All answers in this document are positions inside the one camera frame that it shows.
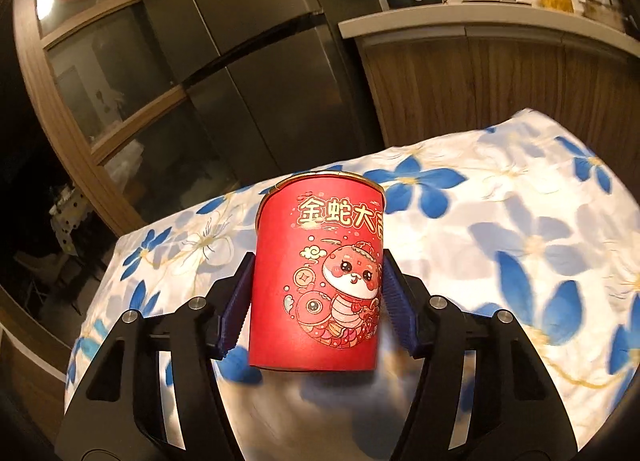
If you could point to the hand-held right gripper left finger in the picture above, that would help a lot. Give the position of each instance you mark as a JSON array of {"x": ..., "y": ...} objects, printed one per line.
[{"x": 235, "y": 321}]

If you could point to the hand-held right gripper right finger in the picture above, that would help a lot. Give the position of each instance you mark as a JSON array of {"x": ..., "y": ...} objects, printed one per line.
[{"x": 400, "y": 316}]

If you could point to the red paper cup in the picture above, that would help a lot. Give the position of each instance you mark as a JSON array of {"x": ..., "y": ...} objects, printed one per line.
[{"x": 315, "y": 301}]

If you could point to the blue floral tablecloth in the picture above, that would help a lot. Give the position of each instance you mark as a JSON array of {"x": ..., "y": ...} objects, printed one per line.
[{"x": 500, "y": 191}]

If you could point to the polka dot tablecloth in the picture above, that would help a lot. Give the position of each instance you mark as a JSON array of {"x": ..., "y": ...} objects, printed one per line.
[{"x": 70, "y": 221}]

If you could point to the wooden kitchen counter cabinet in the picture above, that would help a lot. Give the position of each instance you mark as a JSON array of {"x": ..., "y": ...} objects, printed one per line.
[{"x": 475, "y": 81}]

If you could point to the grey refrigerator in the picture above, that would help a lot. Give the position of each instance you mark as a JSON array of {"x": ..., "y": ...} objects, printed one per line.
[{"x": 250, "y": 41}]

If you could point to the wooden glass door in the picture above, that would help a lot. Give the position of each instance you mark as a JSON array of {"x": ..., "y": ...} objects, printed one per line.
[{"x": 30, "y": 41}]

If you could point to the metal bowl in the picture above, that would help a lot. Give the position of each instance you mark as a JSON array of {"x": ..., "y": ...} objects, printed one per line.
[{"x": 602, "y": 13}]

